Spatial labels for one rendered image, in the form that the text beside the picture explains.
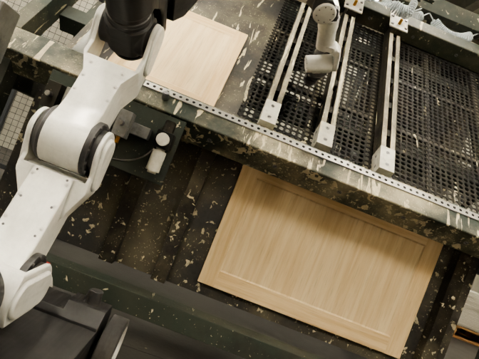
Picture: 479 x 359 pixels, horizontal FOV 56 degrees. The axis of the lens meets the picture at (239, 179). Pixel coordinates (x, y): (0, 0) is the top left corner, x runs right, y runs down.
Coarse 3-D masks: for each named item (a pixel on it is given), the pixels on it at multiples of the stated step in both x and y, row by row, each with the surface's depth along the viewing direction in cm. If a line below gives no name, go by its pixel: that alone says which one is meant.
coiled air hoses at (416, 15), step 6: (372, 0) 270; (384, 0) 271; (414, 12) 273; (420, 12) 272; (414, 18) 278; (420, 18) 272; (432, 18) 276; (444, 30) 272; (462, 36) 273; (468, 36) 274
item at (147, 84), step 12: (144, 84) 162; (156, 84) 164; (180, 96) 163; (204, 108) 163; (216, 108) 165; (240, 120) 164; (264, 132) 164; (276, 132) 166; (288, 144) 164; (300, 144) 165; (324, 156) 165; (348, 168) 165; (360, 168) 166; (384, 180) 166; (408, 192) 166; (420, 192) 167; (444, 204) 167; (468, 216) 167
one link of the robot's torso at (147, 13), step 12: (108, 0) 108; (120, 0) 106; (132, 0) 106; (144, 0) 108; (156, 0) 114; (108, 12) 113; (120, 12) 109; (132, 12) 110; (144, 12) 112; (156, 12) 129; (120, 24) 113; (132, 24) 114; (144, 24) 115; (132, 60) 127
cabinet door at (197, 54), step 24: (168, 24) 194; (192, 24) 199; (216, 24) 203; (168, 48) 184; (192, 48) 188; (216, 48) 193; (240, 48) 197; (168, 72) 175; (192, 72) 179; (216, 72) 183; (192, 96) 171; (216, 96) 174
